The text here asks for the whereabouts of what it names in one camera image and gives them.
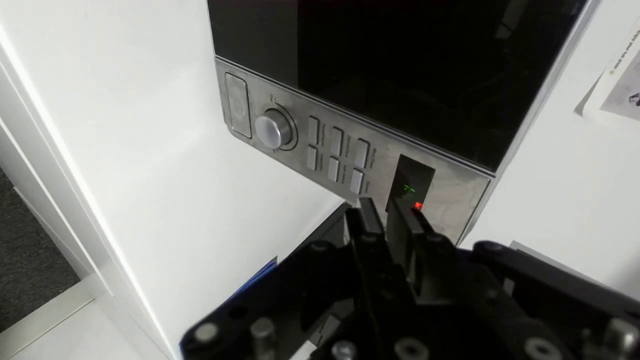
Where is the silver microwave oven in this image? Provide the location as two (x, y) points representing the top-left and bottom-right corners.
(206, 0), (600, 246)

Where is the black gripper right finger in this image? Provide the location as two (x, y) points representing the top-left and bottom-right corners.
(384, 197), (476, 310)

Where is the white lower cabinet unit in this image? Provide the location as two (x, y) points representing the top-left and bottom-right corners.
(0, 38), (175, 360)

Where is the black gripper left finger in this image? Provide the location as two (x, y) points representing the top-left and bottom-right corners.
(343, 193), (416, 336)

